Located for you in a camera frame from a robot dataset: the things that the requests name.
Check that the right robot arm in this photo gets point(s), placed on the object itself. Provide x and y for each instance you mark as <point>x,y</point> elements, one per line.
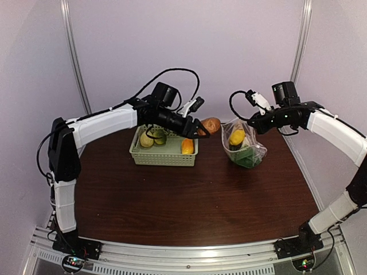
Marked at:
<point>311,116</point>

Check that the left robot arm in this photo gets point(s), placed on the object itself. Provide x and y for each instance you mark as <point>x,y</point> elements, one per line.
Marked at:
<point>67,137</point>

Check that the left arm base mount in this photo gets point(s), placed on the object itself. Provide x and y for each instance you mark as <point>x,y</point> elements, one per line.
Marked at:
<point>85,249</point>

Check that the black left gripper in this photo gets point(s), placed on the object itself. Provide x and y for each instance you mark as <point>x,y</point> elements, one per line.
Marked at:
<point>184,132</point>

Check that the toy red tomato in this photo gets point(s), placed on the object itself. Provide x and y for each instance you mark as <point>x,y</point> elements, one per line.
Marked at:
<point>212,124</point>

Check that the green plastic basket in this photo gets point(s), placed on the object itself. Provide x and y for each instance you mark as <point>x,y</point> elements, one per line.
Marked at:
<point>168,154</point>

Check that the aluminium frame post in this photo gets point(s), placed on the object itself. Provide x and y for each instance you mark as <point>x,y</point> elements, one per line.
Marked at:
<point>67,21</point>
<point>302,39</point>

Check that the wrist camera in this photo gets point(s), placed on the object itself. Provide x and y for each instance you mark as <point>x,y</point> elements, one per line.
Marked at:
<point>257,100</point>
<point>191,106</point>

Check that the left aluminium frame post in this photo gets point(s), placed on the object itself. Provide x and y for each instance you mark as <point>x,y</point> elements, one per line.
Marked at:
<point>67,21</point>

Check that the toy orange mango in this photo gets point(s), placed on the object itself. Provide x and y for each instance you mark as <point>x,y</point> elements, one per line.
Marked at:
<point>187,147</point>

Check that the clear zip top bag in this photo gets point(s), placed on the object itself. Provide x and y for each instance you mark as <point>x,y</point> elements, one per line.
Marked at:
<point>250,139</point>

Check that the right circuit board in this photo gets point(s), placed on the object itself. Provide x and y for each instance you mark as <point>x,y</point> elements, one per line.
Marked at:
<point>304,264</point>

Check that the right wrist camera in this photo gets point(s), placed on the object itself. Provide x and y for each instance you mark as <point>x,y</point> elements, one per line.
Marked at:
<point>257,100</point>

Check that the left circuit board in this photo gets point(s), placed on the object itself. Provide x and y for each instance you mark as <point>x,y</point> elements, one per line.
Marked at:
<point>72,264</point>

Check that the front aluminium rail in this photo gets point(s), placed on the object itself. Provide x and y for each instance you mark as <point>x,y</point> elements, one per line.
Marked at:
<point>122,258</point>

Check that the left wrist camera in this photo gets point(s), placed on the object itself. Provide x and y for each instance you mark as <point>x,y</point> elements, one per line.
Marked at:
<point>191,106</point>

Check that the toy yellow lemon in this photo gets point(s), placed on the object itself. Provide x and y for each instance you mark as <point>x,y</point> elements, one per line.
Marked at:
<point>237,137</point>

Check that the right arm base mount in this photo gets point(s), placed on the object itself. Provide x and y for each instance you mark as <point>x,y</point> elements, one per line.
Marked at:
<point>285,248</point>

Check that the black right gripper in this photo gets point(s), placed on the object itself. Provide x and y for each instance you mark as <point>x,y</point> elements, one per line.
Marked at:
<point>260,125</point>

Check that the toy potato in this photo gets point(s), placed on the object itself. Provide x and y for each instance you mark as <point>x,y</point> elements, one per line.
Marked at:
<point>145,141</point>

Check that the toy green yellow mango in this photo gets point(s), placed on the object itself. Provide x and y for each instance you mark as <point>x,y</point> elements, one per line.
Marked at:
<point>160,137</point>

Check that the right aluminium frame post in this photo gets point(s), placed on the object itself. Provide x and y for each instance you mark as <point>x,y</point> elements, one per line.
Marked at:
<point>302,39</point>

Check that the circuit board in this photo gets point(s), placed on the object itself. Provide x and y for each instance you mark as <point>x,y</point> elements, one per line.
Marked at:
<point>72,264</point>
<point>304,264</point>

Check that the toy bok choy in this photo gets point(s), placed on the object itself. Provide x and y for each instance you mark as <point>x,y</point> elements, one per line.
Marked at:
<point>248,157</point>

